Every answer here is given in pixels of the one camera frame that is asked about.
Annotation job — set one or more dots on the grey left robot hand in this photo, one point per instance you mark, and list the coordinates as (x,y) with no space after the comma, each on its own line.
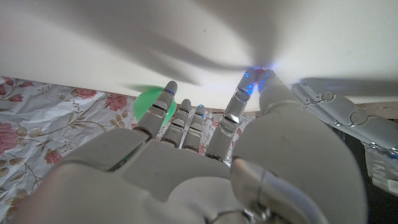
(360,124)

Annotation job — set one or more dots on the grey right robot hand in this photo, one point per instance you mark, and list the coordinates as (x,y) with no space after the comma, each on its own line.
(186,174)

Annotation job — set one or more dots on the cream foam board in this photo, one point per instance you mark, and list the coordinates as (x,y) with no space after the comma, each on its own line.
(93,40)

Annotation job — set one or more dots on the green ball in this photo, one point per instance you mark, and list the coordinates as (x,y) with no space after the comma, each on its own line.
(143,102)

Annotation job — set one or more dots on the floral backdrop cloth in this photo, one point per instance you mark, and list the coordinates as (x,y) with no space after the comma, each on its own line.
(46,130)

